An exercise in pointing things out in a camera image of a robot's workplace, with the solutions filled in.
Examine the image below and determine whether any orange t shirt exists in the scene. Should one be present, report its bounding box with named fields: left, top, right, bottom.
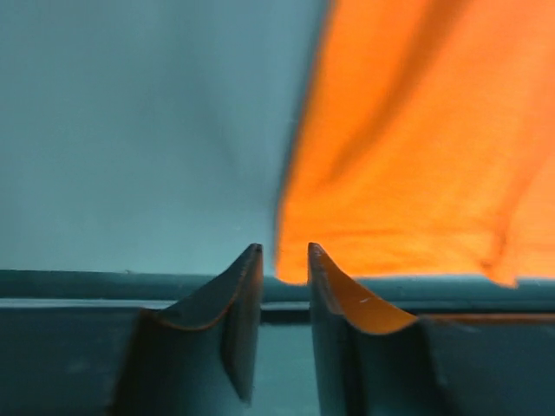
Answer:
left=276, top=1, right=554, bottom=334

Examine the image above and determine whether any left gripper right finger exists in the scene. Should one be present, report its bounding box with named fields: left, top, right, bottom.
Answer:
left=308, top=244, right=554, bottom=415

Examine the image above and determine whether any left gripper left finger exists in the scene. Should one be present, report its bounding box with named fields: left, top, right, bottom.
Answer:
left=0, top=242, right=264, bottom=416

